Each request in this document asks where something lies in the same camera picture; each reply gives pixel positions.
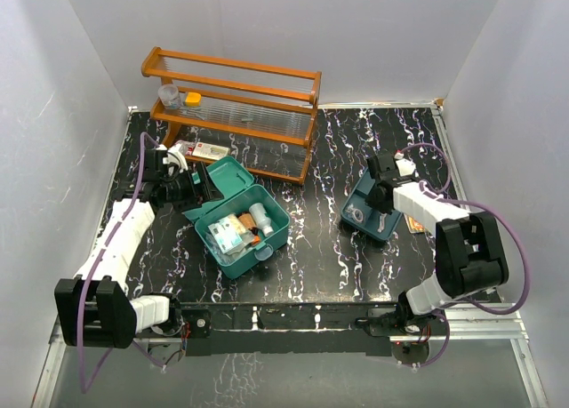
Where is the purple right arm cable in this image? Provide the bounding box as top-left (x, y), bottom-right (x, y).
top-left (399, 142), bottom-right (532, 367)

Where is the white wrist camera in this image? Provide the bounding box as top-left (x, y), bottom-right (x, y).
top-left (163, 144), bottom-right (188, 170)
top-left (394, 151), bottom-right (416, 177)

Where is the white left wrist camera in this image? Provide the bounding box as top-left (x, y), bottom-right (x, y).
top-left (163, 144), bottom-right (188, 170)

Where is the black metal base bar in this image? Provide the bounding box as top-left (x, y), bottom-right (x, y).
top-left (141, 292), bottom-right (450, 359)

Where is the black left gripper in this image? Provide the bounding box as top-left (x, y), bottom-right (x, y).
top-left (160, 162), bottom-right (222, 213)

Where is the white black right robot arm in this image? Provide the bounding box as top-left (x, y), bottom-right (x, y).
top-left (365, 154), bottom-right (509, 334)

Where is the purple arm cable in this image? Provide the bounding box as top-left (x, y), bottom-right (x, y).
top-left (399, 142), bottom-right (532, 367)
top-left (76, 132), bottom-right (152, 394)

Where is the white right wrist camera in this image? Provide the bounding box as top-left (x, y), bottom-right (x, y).
top-left (394, 151), bottom-right (416, 177)

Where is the bag of cotton balls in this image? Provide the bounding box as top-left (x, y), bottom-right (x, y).
top-left (228, 214), bottom-right (253, 252)

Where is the clear plastic cup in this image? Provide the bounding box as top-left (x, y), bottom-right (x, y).
top-left (158, 84), bottom-right (182, 110)

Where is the teal medicine kit box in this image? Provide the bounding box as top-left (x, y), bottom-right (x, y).
top-left (184, 156), bottom-right (290, 279)

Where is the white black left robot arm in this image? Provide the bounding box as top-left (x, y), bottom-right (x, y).
top-left (54, 147), bottom-right (223, 348)

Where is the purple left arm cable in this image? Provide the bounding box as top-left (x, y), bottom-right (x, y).
top-left (76, 132), bottom-right (152, 394)

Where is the orange wooden shelf rack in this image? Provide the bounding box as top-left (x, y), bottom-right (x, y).
top-left (140, 46), bottom-right (322, 185)

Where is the dark blue divided tray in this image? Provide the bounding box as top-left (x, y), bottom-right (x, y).
top-left (341, 170), bottom-right (403, 241)

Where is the yellow capped small jar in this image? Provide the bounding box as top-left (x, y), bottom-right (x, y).
top-left (183, 92), bottom-right (202, 110)

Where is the clear tape roll bag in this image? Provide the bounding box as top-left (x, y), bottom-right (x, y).
top-left (346, 204), bottom-right (365, 223)

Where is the clear green-banded bottle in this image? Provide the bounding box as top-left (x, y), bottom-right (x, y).
top-left (249, 203), bottom-right (275, 237)

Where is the red white medicine box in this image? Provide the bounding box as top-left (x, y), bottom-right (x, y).
top-left (175, 140), bottom-right (196, 156)

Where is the blue face mask packet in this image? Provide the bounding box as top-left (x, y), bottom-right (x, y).
top-left (208, 216), bottom-right (245, 254)

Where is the brown orange-capped medicine bottle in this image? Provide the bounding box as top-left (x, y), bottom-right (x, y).
top-left (238, 212), bottom-right (261, 246)

